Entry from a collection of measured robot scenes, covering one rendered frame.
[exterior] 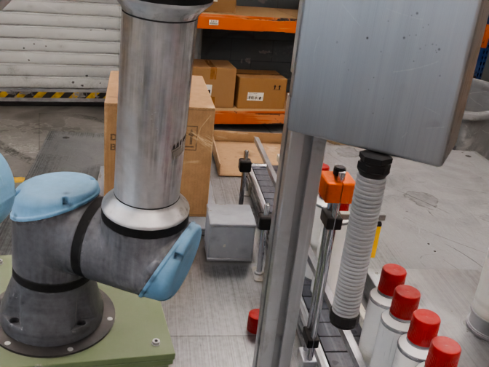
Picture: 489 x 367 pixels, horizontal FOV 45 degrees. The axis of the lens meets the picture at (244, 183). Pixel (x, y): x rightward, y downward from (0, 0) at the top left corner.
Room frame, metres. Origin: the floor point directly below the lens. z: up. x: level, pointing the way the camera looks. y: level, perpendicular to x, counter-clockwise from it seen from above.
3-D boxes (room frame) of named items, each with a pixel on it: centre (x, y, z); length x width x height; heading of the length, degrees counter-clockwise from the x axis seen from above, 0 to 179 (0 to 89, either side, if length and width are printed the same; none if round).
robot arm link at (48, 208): (0.74, 0.26, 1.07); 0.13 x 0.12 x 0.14; 76
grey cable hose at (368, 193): (0.57, -0.13, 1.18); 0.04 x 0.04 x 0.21
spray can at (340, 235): (0.93, -0.17, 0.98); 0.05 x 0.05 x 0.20
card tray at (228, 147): (1.73, -0.02, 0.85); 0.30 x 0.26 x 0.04; 10
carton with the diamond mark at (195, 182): (1.38, 0.23, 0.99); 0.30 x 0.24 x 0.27; 12
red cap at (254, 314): (0.87, -0.05, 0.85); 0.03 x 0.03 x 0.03
